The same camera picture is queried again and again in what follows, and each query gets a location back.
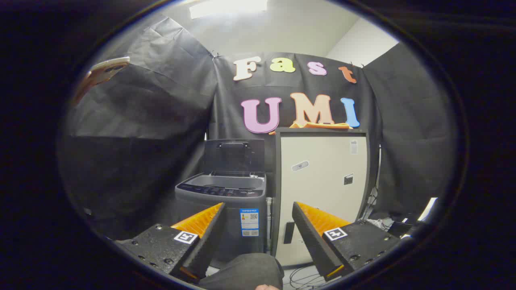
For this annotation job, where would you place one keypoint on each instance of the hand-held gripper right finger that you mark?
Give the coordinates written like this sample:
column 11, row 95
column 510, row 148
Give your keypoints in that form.
column 312, row 241

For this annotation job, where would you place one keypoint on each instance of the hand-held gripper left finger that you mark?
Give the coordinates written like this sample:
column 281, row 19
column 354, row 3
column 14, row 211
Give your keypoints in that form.
column 201, row 241

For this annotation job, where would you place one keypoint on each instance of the grey washing machine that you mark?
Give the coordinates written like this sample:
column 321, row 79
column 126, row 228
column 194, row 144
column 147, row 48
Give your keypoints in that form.
column 234, row 225

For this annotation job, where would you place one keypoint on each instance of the orange shirt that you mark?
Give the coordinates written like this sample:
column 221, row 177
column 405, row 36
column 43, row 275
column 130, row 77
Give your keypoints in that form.
column 322, row 125

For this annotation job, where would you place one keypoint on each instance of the person's leg in dark trousers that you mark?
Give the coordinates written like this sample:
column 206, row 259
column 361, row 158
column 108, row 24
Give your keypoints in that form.
column 246, row 272

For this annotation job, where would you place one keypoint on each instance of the black backdrop cloth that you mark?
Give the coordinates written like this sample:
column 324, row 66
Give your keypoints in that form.
column 161, row 121

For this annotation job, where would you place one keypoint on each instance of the pale tan flat object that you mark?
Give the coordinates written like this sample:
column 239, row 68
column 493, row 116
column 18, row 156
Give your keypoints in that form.
column 105, row 70

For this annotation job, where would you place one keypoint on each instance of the beige cabinet with dark frame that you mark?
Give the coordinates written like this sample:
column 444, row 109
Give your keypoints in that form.
column 322, row 181

